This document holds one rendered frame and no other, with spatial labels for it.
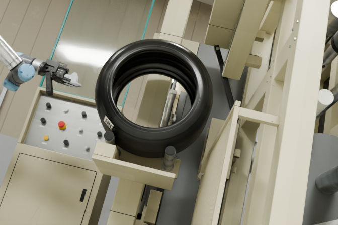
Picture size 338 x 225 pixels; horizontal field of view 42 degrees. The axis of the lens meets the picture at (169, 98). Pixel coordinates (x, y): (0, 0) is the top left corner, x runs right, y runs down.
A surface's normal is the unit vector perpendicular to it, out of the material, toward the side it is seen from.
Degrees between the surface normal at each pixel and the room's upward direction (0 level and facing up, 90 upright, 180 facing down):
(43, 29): 90
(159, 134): 100
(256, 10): 162
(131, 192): 90
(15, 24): 90
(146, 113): 90
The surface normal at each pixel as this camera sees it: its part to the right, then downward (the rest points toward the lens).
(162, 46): 0.07, -0.51
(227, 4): -0.23, 0.91
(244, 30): -0.21, 0.76
